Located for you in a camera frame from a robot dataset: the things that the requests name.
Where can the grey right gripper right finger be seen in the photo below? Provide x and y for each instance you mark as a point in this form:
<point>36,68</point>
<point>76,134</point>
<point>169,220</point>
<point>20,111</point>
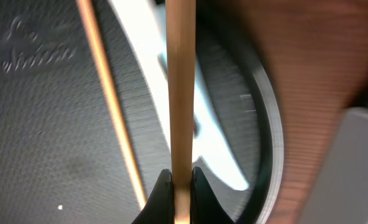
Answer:
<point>205,207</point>

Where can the white plastic spoon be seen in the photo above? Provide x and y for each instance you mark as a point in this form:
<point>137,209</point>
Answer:
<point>209,141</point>

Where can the wooden chopstick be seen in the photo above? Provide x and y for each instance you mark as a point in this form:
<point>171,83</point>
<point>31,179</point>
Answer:
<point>99,55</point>
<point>180,31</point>

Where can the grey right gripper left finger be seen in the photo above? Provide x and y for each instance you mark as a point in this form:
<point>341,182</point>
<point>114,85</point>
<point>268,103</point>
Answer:
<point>159,208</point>

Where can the round black tray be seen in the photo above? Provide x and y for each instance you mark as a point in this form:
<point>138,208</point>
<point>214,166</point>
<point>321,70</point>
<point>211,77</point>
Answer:
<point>60,161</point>

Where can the grey dishwasher rack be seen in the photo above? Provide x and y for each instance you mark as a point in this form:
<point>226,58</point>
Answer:
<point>340,193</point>

